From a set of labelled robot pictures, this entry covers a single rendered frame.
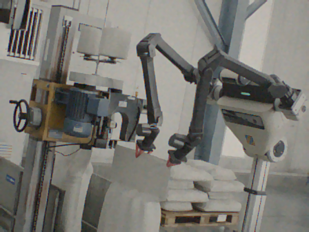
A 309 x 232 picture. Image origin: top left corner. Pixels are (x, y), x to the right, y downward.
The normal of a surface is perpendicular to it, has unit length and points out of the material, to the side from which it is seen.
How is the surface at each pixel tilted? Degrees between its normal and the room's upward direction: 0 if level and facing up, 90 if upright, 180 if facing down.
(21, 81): 90
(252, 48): 90
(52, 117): 90
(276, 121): 90
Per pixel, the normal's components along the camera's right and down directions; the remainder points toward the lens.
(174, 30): 0.60, 0.15
